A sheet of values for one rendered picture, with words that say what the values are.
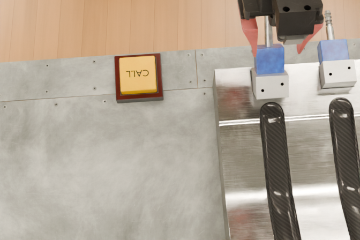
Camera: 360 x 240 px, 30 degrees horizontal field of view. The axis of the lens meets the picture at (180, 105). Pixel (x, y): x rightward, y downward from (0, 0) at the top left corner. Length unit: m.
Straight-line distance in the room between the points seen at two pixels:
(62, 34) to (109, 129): 0.20
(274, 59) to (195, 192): 0.26
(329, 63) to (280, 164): 0.17
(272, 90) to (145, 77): 0.22
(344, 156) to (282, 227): 0.15
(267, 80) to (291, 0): 0.24
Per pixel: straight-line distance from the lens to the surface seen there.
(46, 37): 1.21
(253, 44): 0.93
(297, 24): 0.81
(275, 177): 1.05
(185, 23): 1.20
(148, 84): 1.12
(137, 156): 1.13
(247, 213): 1.02
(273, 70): 1.03
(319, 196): 1.04
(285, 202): 1.04
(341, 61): 1.07
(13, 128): 1.17
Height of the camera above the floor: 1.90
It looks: 74 degrees down
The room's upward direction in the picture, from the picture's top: 3 degrees counter-clockwise
